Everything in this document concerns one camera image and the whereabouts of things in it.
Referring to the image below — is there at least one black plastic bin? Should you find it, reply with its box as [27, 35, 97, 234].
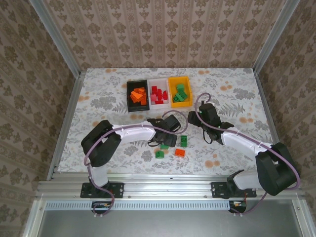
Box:
[126, 79, 151, 113]

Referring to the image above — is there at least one aluminium side rail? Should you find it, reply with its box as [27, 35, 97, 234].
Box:
[253, 68, 292, 180]
[48, 70, 87, 180]

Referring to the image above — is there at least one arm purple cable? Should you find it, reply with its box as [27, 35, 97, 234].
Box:
[84, 110, 189, 218]
[194, 92, 301, 218]

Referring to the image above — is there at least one aluminium mounting rail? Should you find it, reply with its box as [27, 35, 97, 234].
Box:
[37, 172, 301, 202]

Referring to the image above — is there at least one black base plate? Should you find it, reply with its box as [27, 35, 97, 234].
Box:
[211, 181, 257, 199]
[81, 182, 124, 199]

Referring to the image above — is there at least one left small connector board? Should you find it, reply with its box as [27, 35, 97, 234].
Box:
[91, 201, 112, 210]

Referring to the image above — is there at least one grey metal base panel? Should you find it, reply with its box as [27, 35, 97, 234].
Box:
[23, 198, 312, 237]

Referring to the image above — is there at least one floral tablecloth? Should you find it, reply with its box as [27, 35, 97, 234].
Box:
[58, 68, 283, 176]

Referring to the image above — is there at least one yellow plastic bin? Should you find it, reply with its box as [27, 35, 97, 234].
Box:
[167, 76, 193, 109]

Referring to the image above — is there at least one white slotted cable duct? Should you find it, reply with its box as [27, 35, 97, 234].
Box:
[45, 200, 232, 211]

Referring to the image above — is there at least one aluminium frame post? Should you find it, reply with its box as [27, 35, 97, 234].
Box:
[29, 0, 81, 77]
[254, 0, 301, 72]

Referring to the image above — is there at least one right aluminium frame post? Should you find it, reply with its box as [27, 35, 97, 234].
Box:
[254, 0, 301, 72]

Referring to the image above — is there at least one white translucent plastic bin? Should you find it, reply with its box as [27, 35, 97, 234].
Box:
[147, 78, 171, 111]

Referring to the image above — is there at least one small connector board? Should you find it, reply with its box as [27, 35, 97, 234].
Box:
[229, 199, 247, 210]
[91, 201, 112, 210]

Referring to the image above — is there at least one right small connector board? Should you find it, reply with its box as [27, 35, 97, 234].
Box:
[229, 199, 247, 210]

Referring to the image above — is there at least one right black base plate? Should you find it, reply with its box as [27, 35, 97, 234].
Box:
[211, 181, 257, 199]

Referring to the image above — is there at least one right aluminium side rail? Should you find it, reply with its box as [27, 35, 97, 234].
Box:
[253, 68, 292, 180]

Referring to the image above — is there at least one left aluminium side rail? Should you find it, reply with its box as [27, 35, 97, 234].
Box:
[48, 70, 87, 180]

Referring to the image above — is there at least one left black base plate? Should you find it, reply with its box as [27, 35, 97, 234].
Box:
[81, 182, 124, 199]

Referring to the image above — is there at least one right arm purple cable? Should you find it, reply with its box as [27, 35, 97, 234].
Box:
[194, 92, 301, 218]

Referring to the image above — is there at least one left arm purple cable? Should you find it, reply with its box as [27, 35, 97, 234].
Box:
[84, 110, 189, 218]

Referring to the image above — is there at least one left aluminium frame post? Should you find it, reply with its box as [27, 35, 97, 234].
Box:
[29, 0, 81, 77]

